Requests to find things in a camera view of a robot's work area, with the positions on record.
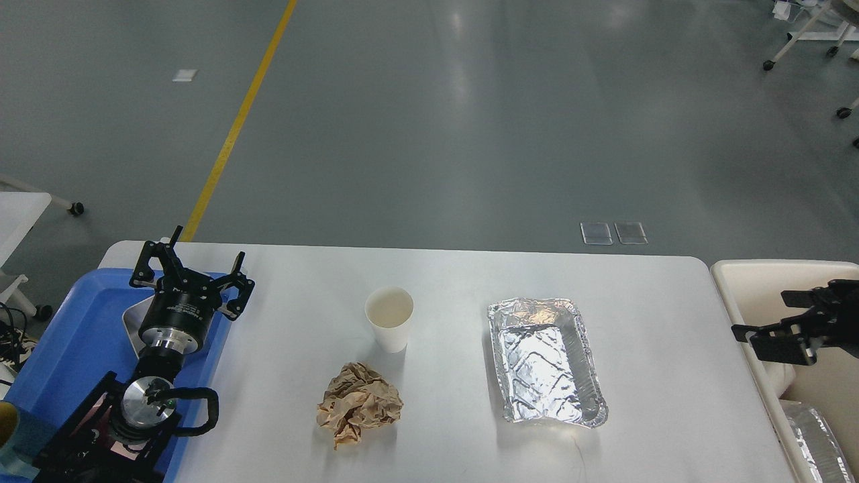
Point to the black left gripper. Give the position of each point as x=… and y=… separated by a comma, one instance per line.
x=179, y=318

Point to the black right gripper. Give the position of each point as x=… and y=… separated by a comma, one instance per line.
x=835, y=307

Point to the aluminium foil tray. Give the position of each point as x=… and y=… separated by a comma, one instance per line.
x=544, y=363

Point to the stainless steel rectangular container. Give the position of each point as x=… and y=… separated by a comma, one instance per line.
x=132, y=320

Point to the pink ribbed mug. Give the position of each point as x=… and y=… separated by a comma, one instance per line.
x=102, y=429

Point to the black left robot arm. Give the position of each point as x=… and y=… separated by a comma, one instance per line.
x=120, y=430

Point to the beige plastic bin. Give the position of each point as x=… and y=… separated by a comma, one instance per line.
x=751, y=292

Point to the white object in bin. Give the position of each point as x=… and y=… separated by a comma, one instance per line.
x=780, y=376

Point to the blue plastic tray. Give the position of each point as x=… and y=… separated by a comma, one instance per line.
x=85, y=339

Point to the foil tray in bin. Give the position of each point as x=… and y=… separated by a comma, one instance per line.
x=821, y=453

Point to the right clear floor plate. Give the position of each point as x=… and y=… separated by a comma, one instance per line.
x=631, y=233

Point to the clear floor plate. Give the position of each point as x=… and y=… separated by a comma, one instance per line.
x=596, y=233
x=631, y=233

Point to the white paper cup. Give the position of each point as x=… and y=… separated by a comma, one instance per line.
x=388, y=311

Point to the white side table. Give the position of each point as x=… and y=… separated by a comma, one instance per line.
x=22, y=204

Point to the white floor sticker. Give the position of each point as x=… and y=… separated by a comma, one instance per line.
x=184, y=75

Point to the crumpled brown paper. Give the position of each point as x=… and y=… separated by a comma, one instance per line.
x=355, y=400

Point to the left clear floor plate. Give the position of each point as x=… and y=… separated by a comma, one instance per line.
x=596, y=233

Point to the teal yellow cup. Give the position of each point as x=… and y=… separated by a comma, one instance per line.
x=23, y=435

